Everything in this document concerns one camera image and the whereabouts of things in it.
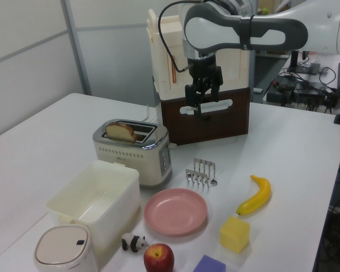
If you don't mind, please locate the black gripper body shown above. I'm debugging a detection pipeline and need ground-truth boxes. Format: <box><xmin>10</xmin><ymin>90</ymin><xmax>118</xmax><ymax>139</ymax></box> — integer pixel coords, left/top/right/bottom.
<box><xmin>186</xmin><ymin>53</ymin><xmax>224</xmax><ymax>86</ymax></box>

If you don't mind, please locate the metal toast rack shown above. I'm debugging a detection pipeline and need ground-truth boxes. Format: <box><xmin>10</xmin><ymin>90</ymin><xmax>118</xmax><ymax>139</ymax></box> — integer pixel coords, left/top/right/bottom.
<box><xmin>185</xmin><ymin>158</ymin><xmax>219</xmax><ymax>192</ymax></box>

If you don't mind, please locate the white toaster cable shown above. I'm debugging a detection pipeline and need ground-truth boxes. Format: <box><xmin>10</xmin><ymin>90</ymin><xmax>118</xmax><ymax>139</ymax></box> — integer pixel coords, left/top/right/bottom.
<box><xmin>142</xmin><ymin>104</ymin><xmax>157</xmax><ymax>123</ymax></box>

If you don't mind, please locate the small white lidded bin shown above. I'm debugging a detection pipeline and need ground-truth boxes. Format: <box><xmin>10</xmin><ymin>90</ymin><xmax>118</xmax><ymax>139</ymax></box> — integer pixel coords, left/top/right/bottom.
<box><xmin>32</xmin><ymin>224</ymin><xmax>99</xmax><ymax>272</ymax></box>

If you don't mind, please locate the panda toy figure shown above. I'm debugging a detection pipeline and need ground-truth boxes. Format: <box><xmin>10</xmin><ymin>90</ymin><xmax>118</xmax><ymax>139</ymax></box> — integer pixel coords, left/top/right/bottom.
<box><xmin>121</xmin><ymin>232</ymin><xmax>150</xmax><ymax>254</ymax></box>

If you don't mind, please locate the yellow banana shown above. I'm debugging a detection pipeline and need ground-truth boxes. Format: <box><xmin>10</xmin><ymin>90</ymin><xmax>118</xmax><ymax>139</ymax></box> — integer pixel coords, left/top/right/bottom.
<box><xmin>235</xmin><ymin>174</ymin><xmax>272</xmax><ymax>216</ymax></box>

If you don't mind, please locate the black cable bundle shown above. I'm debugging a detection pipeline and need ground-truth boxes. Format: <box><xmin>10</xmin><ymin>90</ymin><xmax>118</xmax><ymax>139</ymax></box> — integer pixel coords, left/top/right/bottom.
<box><xmin>267</xmin><ymin>66</ymin><xmax>340</xmax><ymax>114</ymax></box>

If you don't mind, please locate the black monitor stand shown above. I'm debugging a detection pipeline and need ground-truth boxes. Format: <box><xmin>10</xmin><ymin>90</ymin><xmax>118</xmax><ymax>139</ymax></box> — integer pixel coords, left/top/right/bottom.
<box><xmin>287</xmin><ymin>50</ymin><xmax>321</xmax><ymax>75</ymax></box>

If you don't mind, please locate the toast bread slice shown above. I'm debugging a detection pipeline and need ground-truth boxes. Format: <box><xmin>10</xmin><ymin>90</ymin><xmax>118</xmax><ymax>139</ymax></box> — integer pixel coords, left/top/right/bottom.
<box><xmin>105</xmin><ymin>121</ymin><xmax>138</xmax><ymax>143</ymax></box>

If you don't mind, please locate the red apple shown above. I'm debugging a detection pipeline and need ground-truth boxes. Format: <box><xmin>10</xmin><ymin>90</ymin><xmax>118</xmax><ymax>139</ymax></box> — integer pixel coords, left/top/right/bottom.
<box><xmin>143</xmin><ymin>243</ymin><xmax>176</xmax><ymax>272</ymax></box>

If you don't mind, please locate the white plastic storage container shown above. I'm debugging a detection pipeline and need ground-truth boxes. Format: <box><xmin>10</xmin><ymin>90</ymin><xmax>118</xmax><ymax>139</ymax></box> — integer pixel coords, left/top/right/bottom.
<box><xmin>46</xmin><ymin>160</ymin><xmax>141</xmax><ymax>269</ymax></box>

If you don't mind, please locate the pink plate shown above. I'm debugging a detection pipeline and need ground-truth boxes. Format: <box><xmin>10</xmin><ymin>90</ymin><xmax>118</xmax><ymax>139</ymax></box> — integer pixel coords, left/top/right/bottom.
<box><xmin>143</xmin><ymin>188</ymin><xmax>209</xmax><ymax>237</ymax></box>

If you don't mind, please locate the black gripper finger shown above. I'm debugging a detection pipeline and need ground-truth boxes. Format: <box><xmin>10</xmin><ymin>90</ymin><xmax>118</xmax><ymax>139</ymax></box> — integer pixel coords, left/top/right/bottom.
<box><xmin>210</xmin><ymin>81</ymin><xmax>221</xmax><ymax>103</ymax></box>
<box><xmin>185</xmin><ymin>80</ymin><xmax>210</xmax><ymax>121</ymax></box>

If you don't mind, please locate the brown drawer box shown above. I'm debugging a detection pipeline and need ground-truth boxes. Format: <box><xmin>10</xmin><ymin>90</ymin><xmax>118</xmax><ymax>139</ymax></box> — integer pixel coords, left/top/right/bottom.
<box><xmin>155</xmin><ymin>86</ymin><xmax>250</xmax><ymax>146</ymax></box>

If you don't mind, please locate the cream plastic cabinet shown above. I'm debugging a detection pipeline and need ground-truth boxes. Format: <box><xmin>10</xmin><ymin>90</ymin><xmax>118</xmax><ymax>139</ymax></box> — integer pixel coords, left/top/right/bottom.
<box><xmin>145</xmin><ymin>8</ymin><xmax>254</xmax><ymax>101</ymax></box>

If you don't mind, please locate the yellow foam block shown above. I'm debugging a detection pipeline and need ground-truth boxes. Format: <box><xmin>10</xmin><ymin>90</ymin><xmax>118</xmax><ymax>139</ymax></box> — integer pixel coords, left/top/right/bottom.
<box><xmin>219</xmin><ymin>215</ymin><xmax>251</xmax><ymax>254</ymax></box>

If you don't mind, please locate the cream steel toaster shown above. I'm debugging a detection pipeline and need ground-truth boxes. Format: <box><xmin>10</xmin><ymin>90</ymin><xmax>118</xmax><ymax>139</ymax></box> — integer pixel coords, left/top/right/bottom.
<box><xmin>92</xmin><ymin>118</ymin><xmax>171</xmax><ymax>189</ymax></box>

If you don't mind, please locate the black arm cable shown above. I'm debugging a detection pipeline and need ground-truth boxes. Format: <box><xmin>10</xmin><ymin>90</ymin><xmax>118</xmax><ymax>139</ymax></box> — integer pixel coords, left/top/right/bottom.
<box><xmin>158</xmin><ymin>0</ymin><xmax>205</xmax><ymax>73</ymax></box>

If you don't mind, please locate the purple foam block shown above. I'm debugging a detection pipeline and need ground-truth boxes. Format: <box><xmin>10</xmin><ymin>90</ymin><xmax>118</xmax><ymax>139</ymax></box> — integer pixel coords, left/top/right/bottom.
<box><xmin>192</xmin><ymin>254</ymin><xmax>227</xmax><ymax>272</ymax></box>

